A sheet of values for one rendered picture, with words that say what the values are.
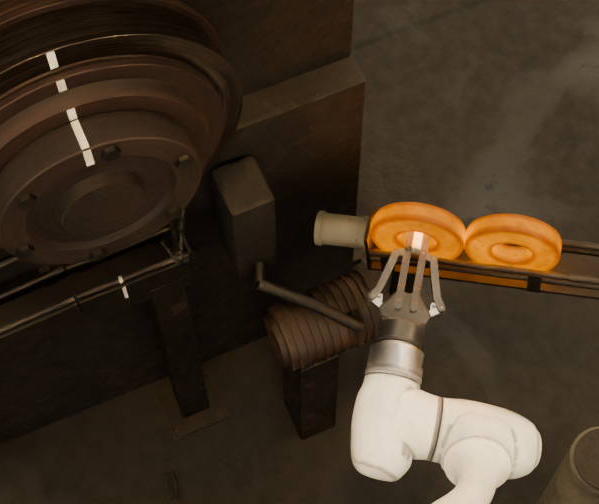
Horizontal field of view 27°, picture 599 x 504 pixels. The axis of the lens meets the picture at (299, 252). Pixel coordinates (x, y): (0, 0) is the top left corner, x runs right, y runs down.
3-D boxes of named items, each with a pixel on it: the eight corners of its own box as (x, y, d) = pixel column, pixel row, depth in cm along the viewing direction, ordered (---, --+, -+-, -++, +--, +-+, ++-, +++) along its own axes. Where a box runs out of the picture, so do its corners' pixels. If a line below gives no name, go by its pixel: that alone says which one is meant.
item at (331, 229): (322, 220, 218) (318, 203, 213) (373, 227, 216) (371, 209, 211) (315, 251, 215) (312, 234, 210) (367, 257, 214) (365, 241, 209)
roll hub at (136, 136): (12, 261, 177) (-36, 159, 152) (197, 191, 182) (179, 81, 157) (25, 294, 175) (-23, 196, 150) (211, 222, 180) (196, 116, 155)
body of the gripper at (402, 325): (371, 350, 205) (381, 297, 208) (423, 359, 204) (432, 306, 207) (373, 335, 198) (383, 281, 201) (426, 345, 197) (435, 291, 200)
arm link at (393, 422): (356, 384, 204) (436, 400, 204) (339, 477, 198) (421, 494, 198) (363, 366, 194) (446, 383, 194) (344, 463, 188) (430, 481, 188)
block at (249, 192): (215, 232, 226) (206, 164, 204) (256, 216, 227) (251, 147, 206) (238, 281, 221) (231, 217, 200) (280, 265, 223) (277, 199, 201)
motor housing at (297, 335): (267, 399, 270) (258, 296, 223) (360, 361, 274) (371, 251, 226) (291, 453, 265) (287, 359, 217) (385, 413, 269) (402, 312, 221)
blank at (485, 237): (466, 207, 201) (464, 225, 200) (565, 218, 198) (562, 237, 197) (466, 252, 215) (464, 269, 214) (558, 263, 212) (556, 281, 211)
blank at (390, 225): (371, 195, 204) (367, 213, 203) (466, 207, 201) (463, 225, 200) (376, 240, 218) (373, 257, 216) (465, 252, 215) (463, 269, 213)
